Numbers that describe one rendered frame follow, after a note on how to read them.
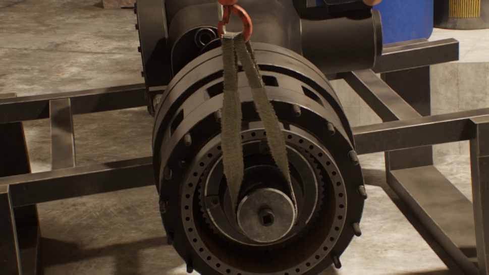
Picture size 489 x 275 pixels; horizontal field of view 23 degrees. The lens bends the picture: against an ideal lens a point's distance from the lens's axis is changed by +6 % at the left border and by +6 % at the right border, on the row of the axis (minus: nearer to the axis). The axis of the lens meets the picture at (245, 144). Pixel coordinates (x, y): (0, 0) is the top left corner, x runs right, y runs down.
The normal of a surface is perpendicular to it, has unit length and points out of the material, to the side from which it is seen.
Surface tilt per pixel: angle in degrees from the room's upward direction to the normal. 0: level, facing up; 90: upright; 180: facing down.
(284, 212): 90
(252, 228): 90
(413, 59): 90
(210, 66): 19
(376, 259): 0
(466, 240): 0
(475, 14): 90
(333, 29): 58
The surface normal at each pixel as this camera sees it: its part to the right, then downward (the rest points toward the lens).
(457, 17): -0.60, 0.32
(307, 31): 0.00, -0.22
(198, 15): -0.09, -0.90
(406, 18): 0.48, 0.25
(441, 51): 0.16, 0.31
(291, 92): 0.31, -0.91
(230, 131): -0.38, 0.36
